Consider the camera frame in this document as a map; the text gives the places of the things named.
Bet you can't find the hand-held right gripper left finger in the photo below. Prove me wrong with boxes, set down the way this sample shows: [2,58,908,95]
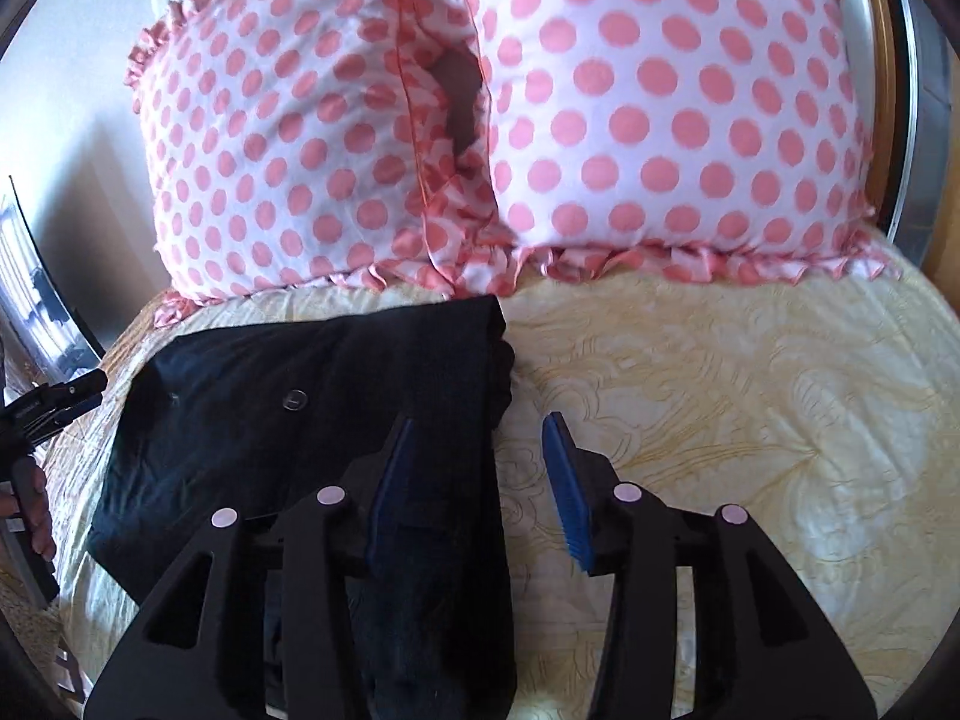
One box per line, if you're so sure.
[82,418,421,720]

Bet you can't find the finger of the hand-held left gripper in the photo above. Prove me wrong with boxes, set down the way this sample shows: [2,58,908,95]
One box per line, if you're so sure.
[26,390,104,432]
[43,370,107,398]

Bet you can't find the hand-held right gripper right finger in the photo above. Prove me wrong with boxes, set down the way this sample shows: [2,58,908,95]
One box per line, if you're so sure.
[540,411,878,720]

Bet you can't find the black pants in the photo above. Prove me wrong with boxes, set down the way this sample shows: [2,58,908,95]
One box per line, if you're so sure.
[86,294,520,720]

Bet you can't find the person's left hand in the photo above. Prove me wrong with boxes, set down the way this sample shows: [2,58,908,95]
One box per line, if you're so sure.
[0,457,58,563]

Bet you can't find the yellow patterned bedspread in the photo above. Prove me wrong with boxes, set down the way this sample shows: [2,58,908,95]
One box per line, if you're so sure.
[0,262,960,720]

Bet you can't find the pink polka dot pillow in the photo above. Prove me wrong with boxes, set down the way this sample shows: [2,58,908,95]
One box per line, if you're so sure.
[124,0,520,332]
[418,0,895,299]

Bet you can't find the grey metal door panel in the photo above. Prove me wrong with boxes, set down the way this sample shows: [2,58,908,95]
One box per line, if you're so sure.
[874,0,960,271]

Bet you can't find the wooden door frame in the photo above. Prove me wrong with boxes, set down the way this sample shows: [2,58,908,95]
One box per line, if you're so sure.
[855,0,960,293]

